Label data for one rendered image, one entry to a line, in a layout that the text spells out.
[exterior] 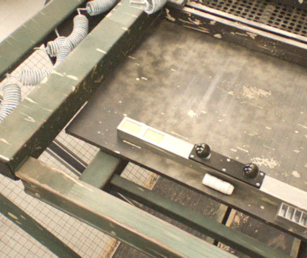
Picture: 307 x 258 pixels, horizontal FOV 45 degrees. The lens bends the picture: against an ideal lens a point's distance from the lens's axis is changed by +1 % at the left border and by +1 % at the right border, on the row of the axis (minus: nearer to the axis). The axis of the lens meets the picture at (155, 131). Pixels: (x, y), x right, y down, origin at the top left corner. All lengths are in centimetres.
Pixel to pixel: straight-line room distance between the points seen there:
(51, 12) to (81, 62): 66
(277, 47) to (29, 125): 85
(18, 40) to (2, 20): 484
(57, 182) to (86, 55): 42
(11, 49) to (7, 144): 71
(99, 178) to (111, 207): 16
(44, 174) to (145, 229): 29
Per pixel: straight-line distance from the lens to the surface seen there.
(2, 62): 159
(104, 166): 106
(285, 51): 137
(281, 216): 98
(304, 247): 271
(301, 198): 101
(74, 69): 113
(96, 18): 194
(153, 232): 88
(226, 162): 99
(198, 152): 87
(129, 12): 133
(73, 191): 93
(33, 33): 169
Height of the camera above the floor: 184
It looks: 13 degrees down
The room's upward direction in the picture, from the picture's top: 49 degrees counter-clockwise
